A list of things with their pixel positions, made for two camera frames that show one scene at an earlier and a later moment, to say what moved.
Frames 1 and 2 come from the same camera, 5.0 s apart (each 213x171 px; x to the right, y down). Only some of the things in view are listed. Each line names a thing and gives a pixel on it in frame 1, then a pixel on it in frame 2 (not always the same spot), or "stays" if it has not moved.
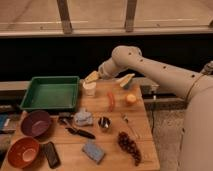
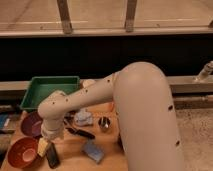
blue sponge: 93,152 stays
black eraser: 52,155 stays
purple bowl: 35,123 stays
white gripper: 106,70 -> 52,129
